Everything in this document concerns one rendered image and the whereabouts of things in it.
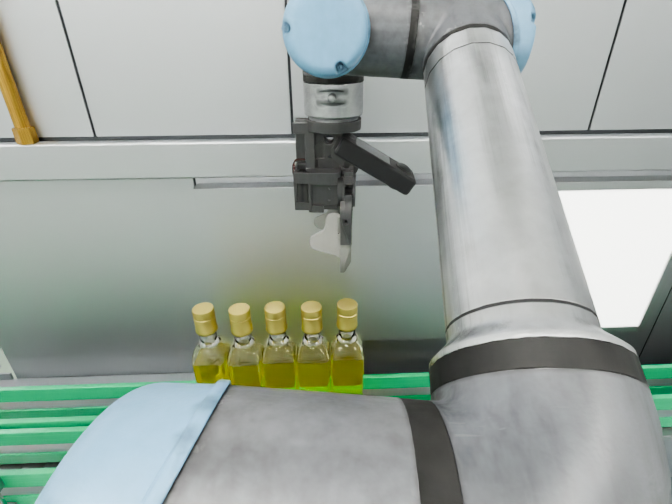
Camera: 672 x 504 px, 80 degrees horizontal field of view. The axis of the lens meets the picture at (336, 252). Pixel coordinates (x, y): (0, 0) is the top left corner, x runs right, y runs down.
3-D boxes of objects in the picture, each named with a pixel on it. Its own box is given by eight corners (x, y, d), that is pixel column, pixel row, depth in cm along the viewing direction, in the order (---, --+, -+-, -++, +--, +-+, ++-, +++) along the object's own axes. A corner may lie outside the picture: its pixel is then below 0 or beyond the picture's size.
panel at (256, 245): (634, 323, 89) (699, 174, 73) (643, 332, 87) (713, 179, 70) (223, 336, 86) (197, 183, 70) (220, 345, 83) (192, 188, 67)
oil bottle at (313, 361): (330, 412, 81) (329, 328, 70) (330, 437, 76) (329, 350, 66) (302, 413, 81) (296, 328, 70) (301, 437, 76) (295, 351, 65)
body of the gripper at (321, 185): (302, 195, 61) (298, 112, 55) (359, 196, 60) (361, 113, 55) (294, 216, 54) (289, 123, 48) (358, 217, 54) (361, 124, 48)
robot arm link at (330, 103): (363, 78, 53) (364, 85, 45) (362, 115, 55) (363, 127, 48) (306, 78, 53) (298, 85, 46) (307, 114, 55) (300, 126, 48)
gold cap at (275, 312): (288, 321, 68) (286, 299, 66) (286, 334, 65) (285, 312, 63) (266, 321, 68) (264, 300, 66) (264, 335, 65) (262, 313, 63)
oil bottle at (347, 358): (358, 409, 81) (361, 325, 71) (361, 433, 76) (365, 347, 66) (331, 410, 81) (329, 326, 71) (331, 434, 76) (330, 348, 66)
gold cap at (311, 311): (322, 320, 68) (322, 299, 66) (322, 334, 65) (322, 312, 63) (301, 321, 68) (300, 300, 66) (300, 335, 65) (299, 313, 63)
